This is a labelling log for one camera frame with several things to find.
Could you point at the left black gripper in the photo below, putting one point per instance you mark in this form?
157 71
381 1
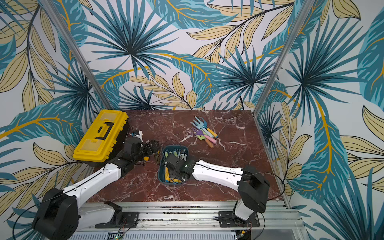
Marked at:
149 150

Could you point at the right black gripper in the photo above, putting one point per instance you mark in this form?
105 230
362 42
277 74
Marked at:
172 167

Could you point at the purple small rake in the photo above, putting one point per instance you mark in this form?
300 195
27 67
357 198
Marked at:
200 132

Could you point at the light blue fork pink handle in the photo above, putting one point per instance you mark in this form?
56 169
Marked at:
198 125

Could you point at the teal fork yellow handle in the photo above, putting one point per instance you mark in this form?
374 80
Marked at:
206 127

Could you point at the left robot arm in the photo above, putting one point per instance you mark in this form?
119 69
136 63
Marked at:
60 214

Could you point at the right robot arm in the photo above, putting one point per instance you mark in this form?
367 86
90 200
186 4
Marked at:
251 185

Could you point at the teal storage tray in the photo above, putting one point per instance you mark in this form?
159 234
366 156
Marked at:
161 172

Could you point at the yellow plastic toolbox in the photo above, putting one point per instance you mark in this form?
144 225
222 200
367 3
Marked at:
104 138

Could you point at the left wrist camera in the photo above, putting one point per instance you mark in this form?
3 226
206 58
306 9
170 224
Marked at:
137 134

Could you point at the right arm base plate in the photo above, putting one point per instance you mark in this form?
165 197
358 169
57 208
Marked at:
228 219

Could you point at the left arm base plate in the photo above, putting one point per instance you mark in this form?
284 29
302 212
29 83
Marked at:
120 220

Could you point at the aluminium rail frame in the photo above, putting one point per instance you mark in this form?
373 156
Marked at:
214 216

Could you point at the right aluminium corner post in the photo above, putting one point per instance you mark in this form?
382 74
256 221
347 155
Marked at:
299 21

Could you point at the aluminium corner post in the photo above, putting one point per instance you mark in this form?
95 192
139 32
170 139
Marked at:
54 15
299 21

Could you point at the left aluminium corner post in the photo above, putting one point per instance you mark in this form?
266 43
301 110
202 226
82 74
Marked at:
54 15

